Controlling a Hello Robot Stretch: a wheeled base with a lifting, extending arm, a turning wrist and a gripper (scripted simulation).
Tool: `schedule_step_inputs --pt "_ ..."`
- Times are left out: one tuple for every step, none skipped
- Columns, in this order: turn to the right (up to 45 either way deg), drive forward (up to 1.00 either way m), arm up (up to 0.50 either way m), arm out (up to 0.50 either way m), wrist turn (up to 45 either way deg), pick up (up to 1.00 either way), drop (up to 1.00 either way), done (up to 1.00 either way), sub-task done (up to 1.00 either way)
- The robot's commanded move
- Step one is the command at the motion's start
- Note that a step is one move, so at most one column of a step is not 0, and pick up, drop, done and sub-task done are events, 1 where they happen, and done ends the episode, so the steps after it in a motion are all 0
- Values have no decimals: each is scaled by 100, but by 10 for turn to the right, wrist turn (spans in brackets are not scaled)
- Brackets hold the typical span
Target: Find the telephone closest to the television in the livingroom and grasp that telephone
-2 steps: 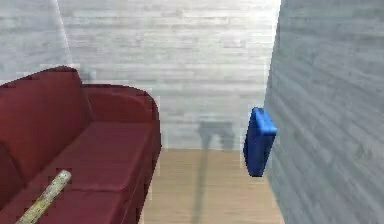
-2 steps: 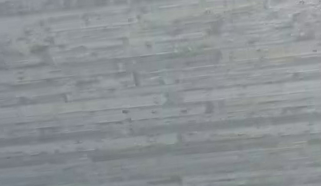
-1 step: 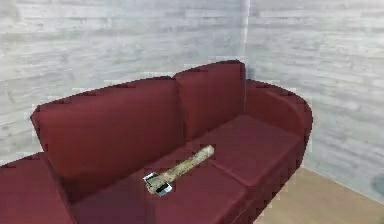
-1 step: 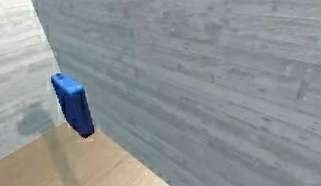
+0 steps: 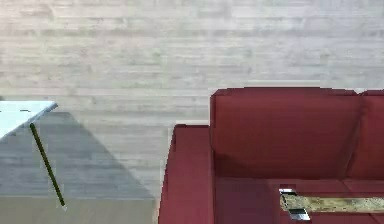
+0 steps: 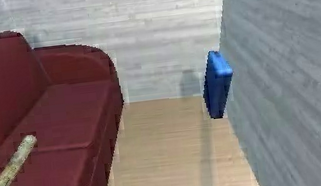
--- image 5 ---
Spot dark red sofa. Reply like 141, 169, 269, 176
157, 86, 384, 224

